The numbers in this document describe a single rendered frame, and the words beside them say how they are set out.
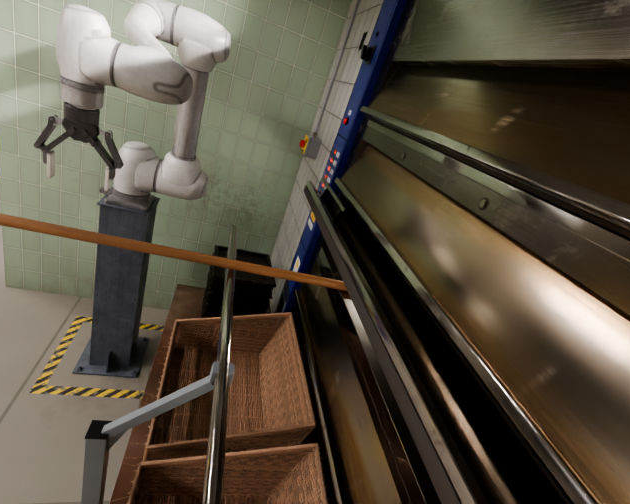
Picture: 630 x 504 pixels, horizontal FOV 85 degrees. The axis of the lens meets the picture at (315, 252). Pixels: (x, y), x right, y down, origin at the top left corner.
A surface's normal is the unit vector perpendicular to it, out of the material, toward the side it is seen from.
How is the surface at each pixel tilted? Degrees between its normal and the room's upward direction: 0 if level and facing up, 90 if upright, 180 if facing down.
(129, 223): 90
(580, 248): 90
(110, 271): 90
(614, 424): 70
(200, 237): 90
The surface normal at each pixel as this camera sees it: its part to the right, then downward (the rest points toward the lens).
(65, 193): 0.17, 0.48
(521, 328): -0.77, -0.48
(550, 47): -0.93, -0.21
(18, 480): 0.32, -0.85
